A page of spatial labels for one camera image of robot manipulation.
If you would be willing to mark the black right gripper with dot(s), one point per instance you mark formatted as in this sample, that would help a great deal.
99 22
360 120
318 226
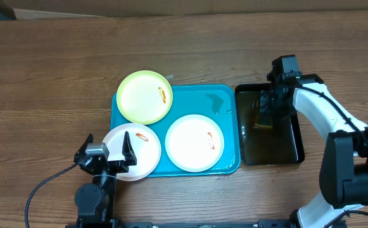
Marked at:
268 101

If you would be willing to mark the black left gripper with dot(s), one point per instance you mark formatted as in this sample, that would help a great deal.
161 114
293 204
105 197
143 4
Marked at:
130 158

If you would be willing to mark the yellow green sponge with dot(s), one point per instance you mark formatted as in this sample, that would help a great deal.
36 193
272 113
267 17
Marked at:
263 119

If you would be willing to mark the yellow-green plate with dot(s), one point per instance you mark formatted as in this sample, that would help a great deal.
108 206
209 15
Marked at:
144 97

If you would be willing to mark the white plate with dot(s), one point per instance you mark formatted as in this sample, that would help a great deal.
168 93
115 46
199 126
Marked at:
194 143

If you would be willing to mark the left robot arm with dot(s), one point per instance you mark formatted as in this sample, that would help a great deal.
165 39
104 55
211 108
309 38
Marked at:
95 200

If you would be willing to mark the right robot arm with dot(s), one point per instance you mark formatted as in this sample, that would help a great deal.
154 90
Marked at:
343 177

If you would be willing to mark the teal plastic tray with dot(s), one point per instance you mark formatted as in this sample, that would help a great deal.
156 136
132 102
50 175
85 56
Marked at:
216 102

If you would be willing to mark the black water basin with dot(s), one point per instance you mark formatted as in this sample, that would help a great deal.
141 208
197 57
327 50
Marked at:
282 144

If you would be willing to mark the pink-white plate with stain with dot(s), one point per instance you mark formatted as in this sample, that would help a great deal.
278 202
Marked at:
145 144

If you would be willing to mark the cardboard board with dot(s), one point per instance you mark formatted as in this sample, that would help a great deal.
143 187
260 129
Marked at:
112 8

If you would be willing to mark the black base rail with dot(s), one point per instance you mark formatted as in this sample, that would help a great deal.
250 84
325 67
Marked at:
264 223

